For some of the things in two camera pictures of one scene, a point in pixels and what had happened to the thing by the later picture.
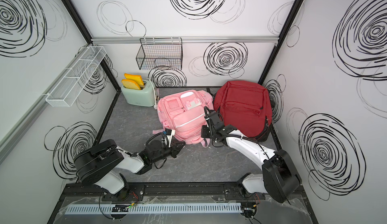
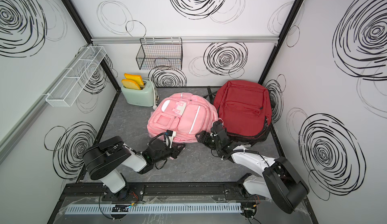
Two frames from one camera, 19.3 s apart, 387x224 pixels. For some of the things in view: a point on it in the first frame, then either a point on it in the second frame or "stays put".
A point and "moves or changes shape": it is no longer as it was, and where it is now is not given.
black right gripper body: [207, 133] -> [208, 142]
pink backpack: [184, 112] moves or changes shape
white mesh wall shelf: [65, 93] stays put
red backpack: [246, 107] stays put
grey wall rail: [190, 40] stays put
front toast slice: [130, 84] stays put
